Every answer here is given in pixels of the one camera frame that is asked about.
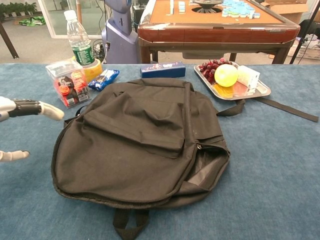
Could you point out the black mahjong table dial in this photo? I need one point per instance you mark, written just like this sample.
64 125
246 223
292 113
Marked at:
207 5

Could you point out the white plastic basket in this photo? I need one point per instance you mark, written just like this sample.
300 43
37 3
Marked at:
306 52

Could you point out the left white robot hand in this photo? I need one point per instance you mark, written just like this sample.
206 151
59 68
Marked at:
50 111

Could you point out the dark wooden table leg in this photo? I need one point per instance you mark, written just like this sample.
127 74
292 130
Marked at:
8 42

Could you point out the pile of blue mahjong tiles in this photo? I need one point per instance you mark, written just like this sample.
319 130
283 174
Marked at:
237 8

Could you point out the red grapes bunch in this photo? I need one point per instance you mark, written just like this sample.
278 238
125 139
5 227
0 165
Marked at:
207 68

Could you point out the clear plastic snack box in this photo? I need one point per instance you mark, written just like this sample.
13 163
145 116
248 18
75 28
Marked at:
68 85

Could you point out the blue cookie packet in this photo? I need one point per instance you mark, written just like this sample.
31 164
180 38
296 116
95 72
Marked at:
103 80

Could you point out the row of potted plants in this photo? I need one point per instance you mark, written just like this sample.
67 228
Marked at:
15 8

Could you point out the black fabric backpack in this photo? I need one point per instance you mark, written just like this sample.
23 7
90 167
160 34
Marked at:
130 140

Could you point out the long blue carton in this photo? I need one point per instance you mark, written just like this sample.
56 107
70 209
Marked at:
162 70

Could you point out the black tripod stand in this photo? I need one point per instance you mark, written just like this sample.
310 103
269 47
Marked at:
300 42

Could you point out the stacked blue mahjong tiles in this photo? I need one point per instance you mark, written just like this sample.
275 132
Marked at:
181 7

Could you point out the blue purple machine base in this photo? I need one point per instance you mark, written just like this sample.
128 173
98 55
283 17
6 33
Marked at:
120 37

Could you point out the metal tray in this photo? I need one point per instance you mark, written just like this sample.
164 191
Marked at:
262 90

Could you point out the upright white mahjong tile row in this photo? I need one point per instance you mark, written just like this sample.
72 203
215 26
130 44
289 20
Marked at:
172 6

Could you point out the clear water bottle green label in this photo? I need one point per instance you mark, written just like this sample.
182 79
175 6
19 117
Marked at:
78 37

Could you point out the yellow tape roll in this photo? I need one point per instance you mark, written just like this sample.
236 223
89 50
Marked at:
93 70

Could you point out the yellow green apple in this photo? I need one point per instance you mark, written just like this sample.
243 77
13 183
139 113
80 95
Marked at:
226 75

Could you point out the brown mahjong table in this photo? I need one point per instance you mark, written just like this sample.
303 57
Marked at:
212 33

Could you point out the small white carton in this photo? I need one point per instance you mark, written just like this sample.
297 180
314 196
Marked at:
248 77

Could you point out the green cloth heap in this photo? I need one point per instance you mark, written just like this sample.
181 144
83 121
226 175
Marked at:
32 21

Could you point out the cardboard box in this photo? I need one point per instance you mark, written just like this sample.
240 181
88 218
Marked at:
290 10

